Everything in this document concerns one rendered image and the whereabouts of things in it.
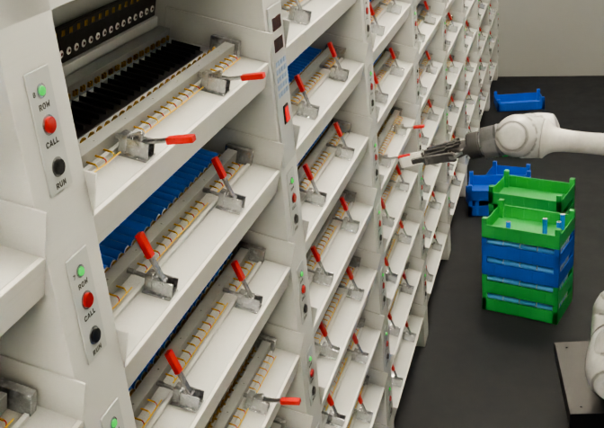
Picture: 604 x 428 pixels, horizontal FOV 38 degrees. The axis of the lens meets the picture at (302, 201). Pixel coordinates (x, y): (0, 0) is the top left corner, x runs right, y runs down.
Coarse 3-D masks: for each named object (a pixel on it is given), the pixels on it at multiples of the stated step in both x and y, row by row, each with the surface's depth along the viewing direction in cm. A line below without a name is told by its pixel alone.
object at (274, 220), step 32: (160, 0) 145; (192, 0) 144; (224, 0) 142; (256, 0) 141; (256, 96) 148; (256, 128) 150; (288, 192) 157; (256, 224) 158; (288, 224) 157; (288, 288) 162; (288, 320) 165; (320, 416) 183
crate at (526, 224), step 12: (492, 216) 339; (504, 216) 347; (516, 216) 344; (528, 216) 341; (540, 216) 338; (552, 216) 336; (492, 228) 329; (504, 228) 326; (516, 228) 336; (528, 228) 335; (540, 228) 334; (552, 228) 333; (564, 228) 321; (504, 240) 328; (516, 240) 326; (528, 240) 323; (540, 240) 320; (552, 240) 318; (564, 240) 323
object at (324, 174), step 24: (336, 120) 219; (360, 120) 219; (336, 144) 211; (360, 144) 216; (312, 168) 196; (336, 168) 201; (312, 192) 183; (336, 192) 191; (312, 216) 178; (312, 240) 176
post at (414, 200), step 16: (416, 16) 285; (400, 32) 279; (416, 32) 286; (416, 48) 286; (416, 64) 287; (400, 96) 288; (416, 144) 293; (416, 192) 300; (416, 208) 303; (416, 240) 308; (416, 256) 310
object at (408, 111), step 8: (400, 104) 288; (408, 104) 288; (392, 112) 289; (400, 112) 288; (408, 112) 289; (416, 112) 288; (384, 120) 283; (400, 120) 286; (408, 120) 287; (392, 136) 273; (400, 136) 274; (408, 136) 279; (392, 144) 267; (400, 144) 268; (392, 152) 262; (400, 152) 265; (392, 160) 256; (384, 168) 250; (392, 168) 253; (384, 176) 245; (384, 184) 242
